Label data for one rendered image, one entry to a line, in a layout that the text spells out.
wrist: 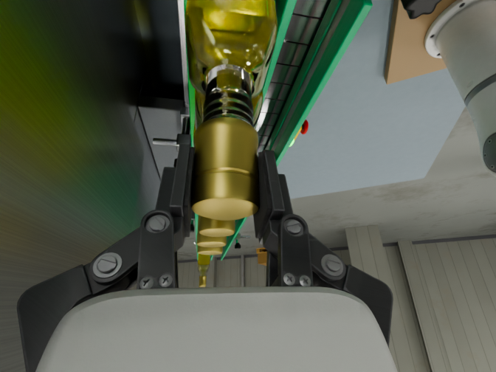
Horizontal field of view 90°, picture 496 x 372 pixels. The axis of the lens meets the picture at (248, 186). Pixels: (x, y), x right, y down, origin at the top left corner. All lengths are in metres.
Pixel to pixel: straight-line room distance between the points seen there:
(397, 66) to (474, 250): 7.33
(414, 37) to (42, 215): 0.62
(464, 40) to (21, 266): 0.62
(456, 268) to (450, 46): 7.23
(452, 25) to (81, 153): 0.59
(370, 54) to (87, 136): 0.56
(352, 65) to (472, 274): 7.29
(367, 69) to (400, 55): 0.07
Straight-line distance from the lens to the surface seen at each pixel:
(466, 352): 7.67
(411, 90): 0.79
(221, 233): 0.24
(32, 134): 0.21
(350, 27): 0.32
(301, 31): 0.42
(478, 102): 0.53
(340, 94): 0.71
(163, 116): 0.55
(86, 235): 0.28
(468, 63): 0.56
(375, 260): 5.22
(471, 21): 0.60
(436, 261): 7.62
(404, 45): 0.63
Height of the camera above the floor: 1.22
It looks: 24 degrees down
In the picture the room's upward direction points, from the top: 179 degrees clockwise
